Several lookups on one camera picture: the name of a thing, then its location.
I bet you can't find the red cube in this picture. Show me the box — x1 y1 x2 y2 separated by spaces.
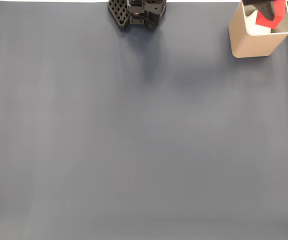
255 0 288 30

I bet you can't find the beige box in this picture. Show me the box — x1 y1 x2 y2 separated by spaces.
227 0 288 59

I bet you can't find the white crumpled paper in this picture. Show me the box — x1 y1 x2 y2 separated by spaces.
244 9 273 35

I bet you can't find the dark grey mat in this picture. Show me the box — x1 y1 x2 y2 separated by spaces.
0 1 288 240

